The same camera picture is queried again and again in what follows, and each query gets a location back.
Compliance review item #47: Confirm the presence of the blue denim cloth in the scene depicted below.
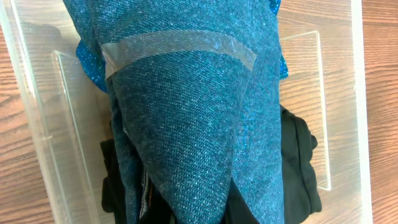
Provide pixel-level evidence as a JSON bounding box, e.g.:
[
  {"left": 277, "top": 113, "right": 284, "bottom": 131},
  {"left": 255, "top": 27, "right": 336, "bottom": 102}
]
[{"left": 62, "top": 0, "right": 285, "bottom": 224}]

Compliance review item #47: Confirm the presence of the shiny blue sequin cloth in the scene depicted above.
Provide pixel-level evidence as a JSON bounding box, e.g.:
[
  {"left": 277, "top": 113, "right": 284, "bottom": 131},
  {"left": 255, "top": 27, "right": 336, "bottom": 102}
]
[{"left": 64, "top": 0, "right": 281, "bottom": 91}]

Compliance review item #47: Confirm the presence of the black cloth with band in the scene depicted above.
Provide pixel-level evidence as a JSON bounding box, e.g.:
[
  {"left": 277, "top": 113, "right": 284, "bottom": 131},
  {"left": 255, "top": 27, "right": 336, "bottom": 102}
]
[{"left": 100, "top": 107, "right": 322, "bottom": 223}]

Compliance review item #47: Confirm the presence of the clear plastic storage bin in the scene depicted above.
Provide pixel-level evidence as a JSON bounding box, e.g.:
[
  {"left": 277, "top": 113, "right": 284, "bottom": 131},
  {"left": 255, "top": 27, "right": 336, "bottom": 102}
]
[{"left": 1, "top": 0, "right": 373, "bottom": 223}]

